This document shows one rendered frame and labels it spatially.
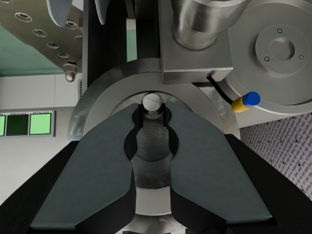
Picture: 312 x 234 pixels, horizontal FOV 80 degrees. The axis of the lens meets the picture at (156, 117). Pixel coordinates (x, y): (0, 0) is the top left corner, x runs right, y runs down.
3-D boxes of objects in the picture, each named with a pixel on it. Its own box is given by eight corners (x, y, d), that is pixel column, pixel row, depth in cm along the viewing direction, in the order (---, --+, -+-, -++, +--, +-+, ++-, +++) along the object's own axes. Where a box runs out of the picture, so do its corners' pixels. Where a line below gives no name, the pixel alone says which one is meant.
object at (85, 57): (89, -74, 20) (87, 94, 17) (126, 44, 43) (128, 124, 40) (84, -74, 20) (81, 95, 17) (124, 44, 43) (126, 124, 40)
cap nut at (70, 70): (74, 62, 49) (74, 79, 49) (80, 68, 53) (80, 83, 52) (60, 63, 49) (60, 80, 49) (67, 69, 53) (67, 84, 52)
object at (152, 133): (96, 188, 13) (106, 87, 14) (104, 183, 15) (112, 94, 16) (202, 195, 13) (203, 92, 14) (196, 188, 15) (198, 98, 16)
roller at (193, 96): (215, 66, 16) (234, 210, 14) (180, 115, 41) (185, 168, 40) (80, 76, 16) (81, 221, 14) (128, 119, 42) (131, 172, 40)
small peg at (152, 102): (166, 95, 11) (159, 116, 11) (165, 105, 14) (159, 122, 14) (145, 87, 12) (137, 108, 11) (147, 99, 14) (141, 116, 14)
